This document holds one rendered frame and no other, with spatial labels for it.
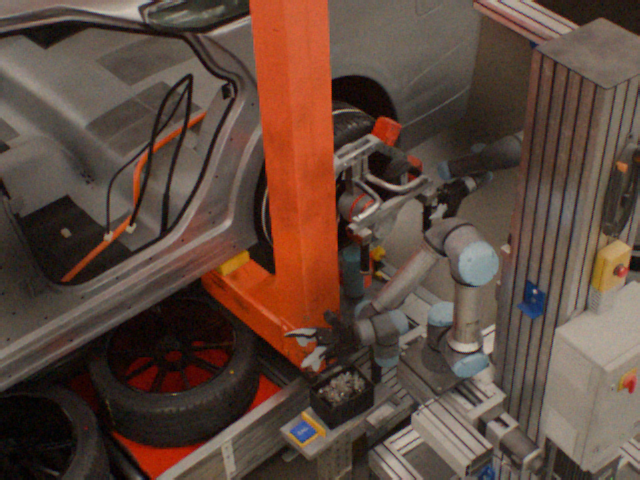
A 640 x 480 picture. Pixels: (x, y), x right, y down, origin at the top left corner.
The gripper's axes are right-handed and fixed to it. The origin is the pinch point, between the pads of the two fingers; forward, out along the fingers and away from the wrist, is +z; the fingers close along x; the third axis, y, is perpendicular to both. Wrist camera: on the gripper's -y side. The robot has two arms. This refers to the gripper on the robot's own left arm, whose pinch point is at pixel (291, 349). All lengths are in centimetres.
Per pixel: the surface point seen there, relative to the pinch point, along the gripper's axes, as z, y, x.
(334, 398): -22, 62, 39
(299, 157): -21, -36, 42
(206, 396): 19, 65, 64
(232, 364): 6, 63, 75
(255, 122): -24, -19, 105
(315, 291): -24, 22, 51
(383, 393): -43, 73, 45
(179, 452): 34, 88, 64
